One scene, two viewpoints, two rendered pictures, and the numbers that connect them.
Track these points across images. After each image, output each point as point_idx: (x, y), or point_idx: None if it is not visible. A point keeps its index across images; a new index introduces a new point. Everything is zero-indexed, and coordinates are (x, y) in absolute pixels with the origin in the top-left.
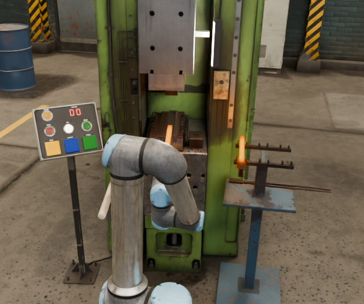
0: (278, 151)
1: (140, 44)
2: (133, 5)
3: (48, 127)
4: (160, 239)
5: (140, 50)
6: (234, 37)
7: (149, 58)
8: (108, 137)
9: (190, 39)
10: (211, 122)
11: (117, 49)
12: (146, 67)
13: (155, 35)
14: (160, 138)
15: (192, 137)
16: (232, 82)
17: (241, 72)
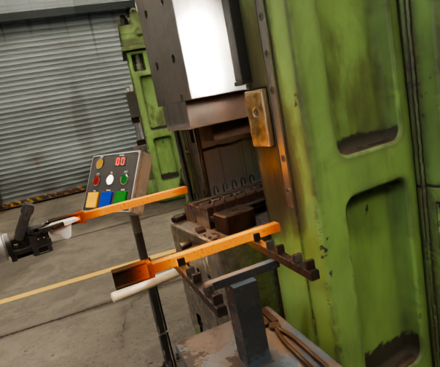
0: (293, 269)
1: (149, 64)
2: None
3: (96, 176)
4: None
5: (151, 73)
6: (258, 18)
7: (158, 82)
8: (189, 202)
9: (175, 38)
10: (265, 192)
11: None
12: (159, 97)
13: (154, 46)
14: (190, 207)
15: (220, 212)
16: (275, 111)
17: (283, 87)
